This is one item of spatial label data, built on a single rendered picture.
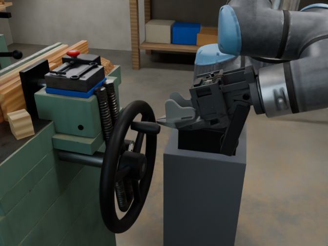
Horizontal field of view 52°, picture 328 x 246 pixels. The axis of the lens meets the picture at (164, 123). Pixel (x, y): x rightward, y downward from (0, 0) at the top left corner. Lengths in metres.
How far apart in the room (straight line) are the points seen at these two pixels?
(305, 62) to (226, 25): 0.16
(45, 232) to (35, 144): 0.22
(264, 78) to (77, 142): 0.40
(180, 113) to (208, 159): 0.60
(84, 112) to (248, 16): 0.37
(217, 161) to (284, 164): 1.06
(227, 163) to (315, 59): 0.70
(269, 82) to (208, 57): 0.59
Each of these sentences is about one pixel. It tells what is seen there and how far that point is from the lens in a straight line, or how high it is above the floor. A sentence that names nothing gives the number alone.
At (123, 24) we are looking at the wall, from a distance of 4.17.
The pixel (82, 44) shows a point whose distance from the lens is 1.16.
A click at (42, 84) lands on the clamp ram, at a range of 0.82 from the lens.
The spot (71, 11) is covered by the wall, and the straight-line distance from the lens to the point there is 4.40.
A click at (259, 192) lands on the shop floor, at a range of 1.98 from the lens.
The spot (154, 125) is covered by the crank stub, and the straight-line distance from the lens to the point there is 0.64.
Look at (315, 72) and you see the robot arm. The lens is 0.58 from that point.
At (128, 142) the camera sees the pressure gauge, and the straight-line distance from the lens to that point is 1.05.
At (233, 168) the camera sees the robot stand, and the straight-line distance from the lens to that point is 1.23.
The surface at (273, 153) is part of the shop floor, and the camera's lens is 2.32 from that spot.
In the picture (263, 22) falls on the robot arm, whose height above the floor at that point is 1.12.
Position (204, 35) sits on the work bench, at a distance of 3.50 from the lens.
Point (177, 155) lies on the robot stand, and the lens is 1.23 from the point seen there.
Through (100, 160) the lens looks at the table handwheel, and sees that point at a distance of 0.76.
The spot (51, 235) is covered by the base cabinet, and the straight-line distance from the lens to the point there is 0.87.
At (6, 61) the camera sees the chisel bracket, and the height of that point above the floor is 1.01.
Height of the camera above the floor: 1.25
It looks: 29 degrees down
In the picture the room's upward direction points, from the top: straight up
